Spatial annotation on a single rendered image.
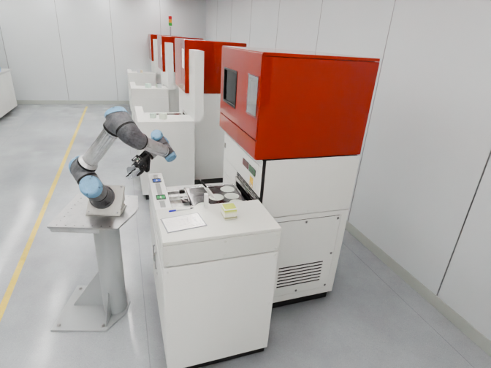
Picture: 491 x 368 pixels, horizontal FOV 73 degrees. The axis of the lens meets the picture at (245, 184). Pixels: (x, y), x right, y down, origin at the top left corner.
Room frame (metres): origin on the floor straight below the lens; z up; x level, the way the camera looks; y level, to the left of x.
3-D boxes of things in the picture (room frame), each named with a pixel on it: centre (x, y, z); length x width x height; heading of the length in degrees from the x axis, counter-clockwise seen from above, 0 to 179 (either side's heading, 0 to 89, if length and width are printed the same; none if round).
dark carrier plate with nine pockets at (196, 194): (1.99, 0.19, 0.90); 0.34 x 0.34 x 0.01; 21
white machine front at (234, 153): (2.24, 0.04, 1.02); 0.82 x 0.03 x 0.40; 21
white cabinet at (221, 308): (1.87, 0.26, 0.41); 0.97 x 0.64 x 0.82; 21
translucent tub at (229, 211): (1.61, 0.08, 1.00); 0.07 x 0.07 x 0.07; 21
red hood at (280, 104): (2.35, -0.25, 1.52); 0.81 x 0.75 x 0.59; 21
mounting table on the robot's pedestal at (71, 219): (1.85, 0.91, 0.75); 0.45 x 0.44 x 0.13; 94
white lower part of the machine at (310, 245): (2.36, -0.27, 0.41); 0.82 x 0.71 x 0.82; 21
